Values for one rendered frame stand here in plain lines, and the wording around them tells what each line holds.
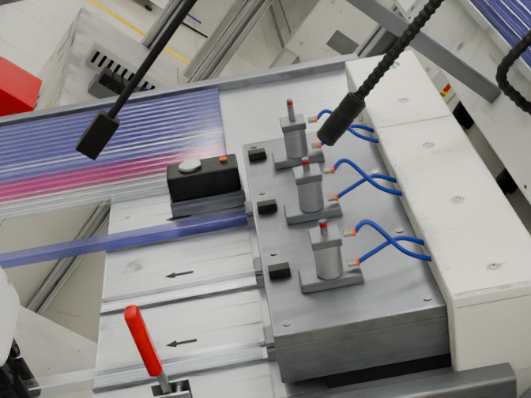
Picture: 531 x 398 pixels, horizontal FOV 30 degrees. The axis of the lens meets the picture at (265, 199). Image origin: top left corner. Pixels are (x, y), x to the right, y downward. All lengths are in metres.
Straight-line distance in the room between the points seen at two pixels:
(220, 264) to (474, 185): 0.26
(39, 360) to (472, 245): 0.83
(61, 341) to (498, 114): 0.83
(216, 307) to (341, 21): 1.32
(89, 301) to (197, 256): 1.47
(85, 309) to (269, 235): 1.61
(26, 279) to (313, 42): 0.88
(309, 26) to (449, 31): 1.04
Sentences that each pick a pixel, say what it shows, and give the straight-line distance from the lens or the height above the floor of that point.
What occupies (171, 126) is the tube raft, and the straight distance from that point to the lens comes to 1.24.
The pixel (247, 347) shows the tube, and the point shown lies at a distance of 0.83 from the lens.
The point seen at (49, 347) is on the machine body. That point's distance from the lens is 1.51.
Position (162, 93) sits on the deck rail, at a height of 1.03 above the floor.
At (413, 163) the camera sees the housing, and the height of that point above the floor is 1.26.
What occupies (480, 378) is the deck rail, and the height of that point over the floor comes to 1.20.
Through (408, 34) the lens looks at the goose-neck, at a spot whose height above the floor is 1.36.
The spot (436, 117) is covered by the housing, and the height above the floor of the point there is 1.29.
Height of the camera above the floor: 1.46
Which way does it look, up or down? 20 degrees down
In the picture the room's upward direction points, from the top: 39 degrees clockwise
